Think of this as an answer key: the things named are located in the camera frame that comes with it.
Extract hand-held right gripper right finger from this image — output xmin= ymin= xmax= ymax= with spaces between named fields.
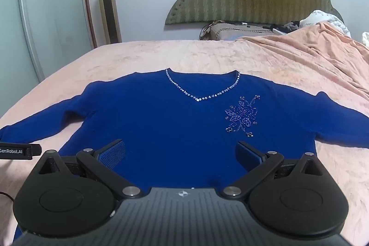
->
xmin=221 ymin=141 xmax=327 ymax=199

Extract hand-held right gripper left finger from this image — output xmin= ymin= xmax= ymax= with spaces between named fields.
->
xmin=31 ymin=140 xmax=144 ymax=200

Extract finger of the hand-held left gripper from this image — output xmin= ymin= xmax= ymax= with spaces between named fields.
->
xmin=0 ymin=142 xmax=42 ymax=160

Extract blue beaded sweater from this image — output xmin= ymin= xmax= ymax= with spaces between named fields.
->
xmin=0 ymin=68 xmax=369 ymax=238

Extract dark clothes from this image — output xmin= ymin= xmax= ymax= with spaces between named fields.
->
xmin=272 ymin=21 xmax=302 ymax=35

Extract pink floral bed sheet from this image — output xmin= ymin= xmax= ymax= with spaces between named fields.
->
xmin=0 ymin=38 xmax=369 ymax=246

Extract beige pillow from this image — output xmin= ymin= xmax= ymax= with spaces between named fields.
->
xmin=199 ymin=21 xmax=277 ymax=41

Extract peach blanket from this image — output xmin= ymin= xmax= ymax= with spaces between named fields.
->
xmin=235 ymin=22 xmax=369 ymax=125

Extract flower print wardrobe door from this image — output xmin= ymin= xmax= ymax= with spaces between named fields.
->
xmin=0 ymin=0 xmax=97 ymax=82

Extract gold tower air conditioner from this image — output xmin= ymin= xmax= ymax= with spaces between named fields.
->
xmin=96 ymin=0 xmax=123 ymax=45

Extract white quilt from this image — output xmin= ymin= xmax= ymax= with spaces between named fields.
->
xmin=299 ymin=10 xmax=352 ymax=37

